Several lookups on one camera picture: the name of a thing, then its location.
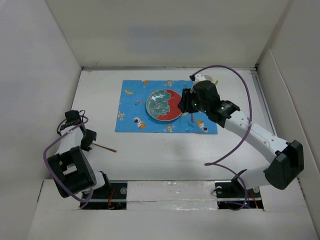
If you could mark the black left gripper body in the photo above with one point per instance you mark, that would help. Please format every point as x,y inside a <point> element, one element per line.
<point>87,140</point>

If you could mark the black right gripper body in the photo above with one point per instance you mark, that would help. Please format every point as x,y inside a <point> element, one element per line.
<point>190,103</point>

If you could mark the pale yellow paper cup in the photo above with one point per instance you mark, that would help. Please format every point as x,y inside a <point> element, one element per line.
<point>209,78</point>

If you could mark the red and teal plate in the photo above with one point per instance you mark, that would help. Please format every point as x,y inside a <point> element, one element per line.
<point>162,105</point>

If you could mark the copper fork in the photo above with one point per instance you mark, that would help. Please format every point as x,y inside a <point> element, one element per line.
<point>106,148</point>

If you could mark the blue patterned cloth napkin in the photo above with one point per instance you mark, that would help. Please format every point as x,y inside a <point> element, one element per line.
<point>132,116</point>

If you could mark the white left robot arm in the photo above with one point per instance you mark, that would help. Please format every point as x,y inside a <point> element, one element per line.
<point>70,165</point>

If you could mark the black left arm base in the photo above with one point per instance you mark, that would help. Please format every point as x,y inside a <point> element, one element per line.
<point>113,198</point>

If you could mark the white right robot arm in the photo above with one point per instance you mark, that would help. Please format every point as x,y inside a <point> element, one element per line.
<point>285,159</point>

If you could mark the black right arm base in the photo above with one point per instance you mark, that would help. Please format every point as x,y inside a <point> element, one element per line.
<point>230,194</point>

